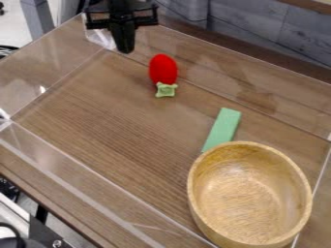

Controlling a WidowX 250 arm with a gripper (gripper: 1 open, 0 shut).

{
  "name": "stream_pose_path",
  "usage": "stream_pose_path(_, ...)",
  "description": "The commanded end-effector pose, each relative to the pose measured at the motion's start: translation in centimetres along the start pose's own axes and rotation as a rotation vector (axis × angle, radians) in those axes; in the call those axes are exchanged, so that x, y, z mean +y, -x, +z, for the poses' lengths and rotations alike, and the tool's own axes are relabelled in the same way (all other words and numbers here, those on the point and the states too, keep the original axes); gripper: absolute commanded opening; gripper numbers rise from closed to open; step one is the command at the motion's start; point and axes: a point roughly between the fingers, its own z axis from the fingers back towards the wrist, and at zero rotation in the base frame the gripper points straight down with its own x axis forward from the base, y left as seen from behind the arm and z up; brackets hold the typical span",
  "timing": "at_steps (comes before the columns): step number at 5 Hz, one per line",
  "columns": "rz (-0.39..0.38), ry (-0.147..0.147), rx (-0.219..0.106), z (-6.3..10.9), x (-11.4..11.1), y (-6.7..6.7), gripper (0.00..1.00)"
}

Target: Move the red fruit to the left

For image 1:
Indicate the clear acrylic tray enclosure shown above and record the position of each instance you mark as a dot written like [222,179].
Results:
[100,151]

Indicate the black metal bracket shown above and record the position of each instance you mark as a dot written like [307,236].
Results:
[41,237]

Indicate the green rectangular block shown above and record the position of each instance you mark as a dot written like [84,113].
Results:
[222,128]

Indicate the grey table leg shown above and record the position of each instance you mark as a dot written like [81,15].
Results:
[37,16]

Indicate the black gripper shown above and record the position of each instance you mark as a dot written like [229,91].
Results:
[105,14]

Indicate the wooden bowl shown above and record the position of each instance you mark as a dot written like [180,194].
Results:
[248,196]

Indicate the red plush strawberry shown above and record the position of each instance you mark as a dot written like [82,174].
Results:
[162,72]

